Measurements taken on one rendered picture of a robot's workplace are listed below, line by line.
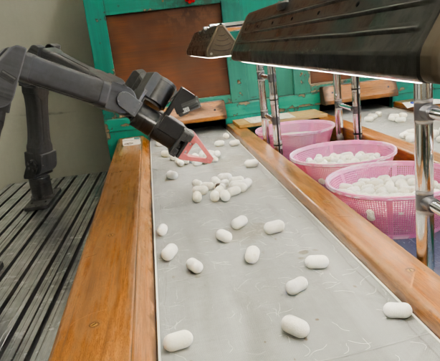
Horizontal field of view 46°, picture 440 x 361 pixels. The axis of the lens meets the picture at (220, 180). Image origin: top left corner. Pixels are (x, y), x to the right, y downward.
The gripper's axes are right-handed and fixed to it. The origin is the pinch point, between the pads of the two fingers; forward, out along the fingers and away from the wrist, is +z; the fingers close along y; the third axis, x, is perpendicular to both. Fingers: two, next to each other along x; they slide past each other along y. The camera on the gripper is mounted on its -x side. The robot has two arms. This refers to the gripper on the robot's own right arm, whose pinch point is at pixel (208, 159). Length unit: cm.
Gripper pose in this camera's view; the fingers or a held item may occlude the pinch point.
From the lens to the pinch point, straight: 119.8
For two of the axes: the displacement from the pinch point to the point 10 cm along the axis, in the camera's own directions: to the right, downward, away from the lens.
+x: -5.5, 8.3, 1.3
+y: -1.4, -2.4, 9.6
